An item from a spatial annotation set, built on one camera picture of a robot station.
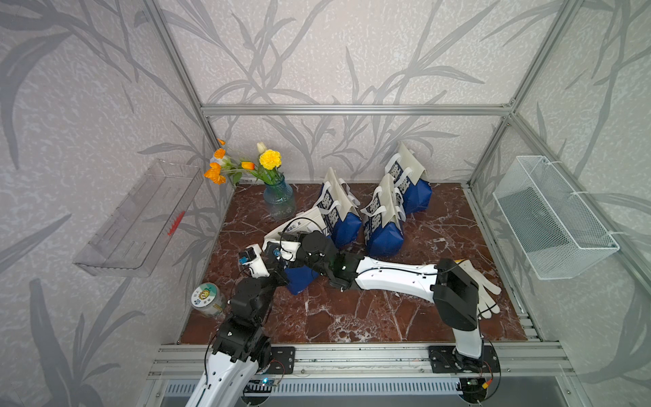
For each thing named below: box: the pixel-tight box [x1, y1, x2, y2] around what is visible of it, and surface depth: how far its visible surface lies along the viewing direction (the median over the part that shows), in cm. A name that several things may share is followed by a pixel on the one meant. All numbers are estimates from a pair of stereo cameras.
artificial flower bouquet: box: [203, 138, 284, 186], surface depth 89 cm
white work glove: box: [457, 259, 502, 319], surface depth 89 cm
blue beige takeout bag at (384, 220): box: [360, 172, 407, 257], surface depth 90 cm
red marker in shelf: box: [167, 210, 186, 236], surface depth 69 cm
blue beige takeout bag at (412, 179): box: [384, 142, 433, 215], surface depth 102 cm
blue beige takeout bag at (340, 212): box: [313, 167, 363, 250], surface depth 91 cm
